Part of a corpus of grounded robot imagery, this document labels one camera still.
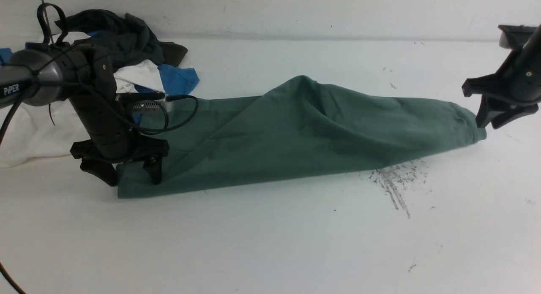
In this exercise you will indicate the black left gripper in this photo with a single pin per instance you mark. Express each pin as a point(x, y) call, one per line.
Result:
point(114, 137)

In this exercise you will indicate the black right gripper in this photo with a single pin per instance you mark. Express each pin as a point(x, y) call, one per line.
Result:
point(517, 82)

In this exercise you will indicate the green long sleeve shirt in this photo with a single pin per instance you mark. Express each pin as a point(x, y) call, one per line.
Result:
point(300, 129)

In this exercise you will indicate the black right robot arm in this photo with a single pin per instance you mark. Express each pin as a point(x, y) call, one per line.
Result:
point(532, 44)

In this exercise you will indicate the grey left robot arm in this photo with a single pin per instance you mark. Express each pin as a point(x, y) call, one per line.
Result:
point(34, 76)

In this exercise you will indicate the white shirt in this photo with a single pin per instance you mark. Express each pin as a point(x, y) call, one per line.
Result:
point(31, 134)

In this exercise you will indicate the blue shirt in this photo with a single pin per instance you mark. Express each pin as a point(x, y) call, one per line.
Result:
point(177, 78)

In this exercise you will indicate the dark grey shirt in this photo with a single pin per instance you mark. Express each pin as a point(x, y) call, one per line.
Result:
point(128, 40)

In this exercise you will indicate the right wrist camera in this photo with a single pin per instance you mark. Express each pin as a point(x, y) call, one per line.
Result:
point(513, 37)

